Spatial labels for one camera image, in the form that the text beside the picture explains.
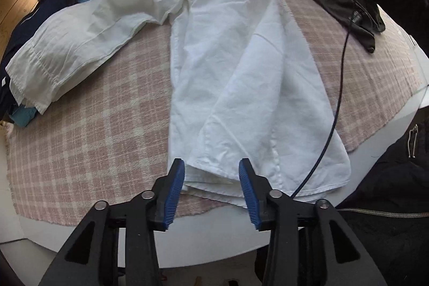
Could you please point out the pine plank panel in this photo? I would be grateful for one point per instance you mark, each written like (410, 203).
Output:
(15, 8)

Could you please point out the white shirt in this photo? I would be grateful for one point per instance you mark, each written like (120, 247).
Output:
(241, 71)

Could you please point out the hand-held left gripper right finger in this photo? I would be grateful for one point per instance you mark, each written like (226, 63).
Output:
(249, 195)

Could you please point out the navy t-shirt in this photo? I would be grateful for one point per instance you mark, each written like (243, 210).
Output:
(20, 38)

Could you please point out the teal garment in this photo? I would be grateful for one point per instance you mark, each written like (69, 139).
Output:
(23, 115)

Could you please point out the grey printed sweatshirt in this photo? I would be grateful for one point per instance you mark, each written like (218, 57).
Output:
(345, 8)

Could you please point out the pink plaid blanket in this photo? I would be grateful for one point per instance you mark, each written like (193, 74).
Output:
(94, 125)

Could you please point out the person's black jacket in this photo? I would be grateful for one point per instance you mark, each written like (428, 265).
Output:
(388, 205)

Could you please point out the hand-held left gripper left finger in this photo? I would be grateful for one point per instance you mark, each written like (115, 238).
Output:
(174, 192)

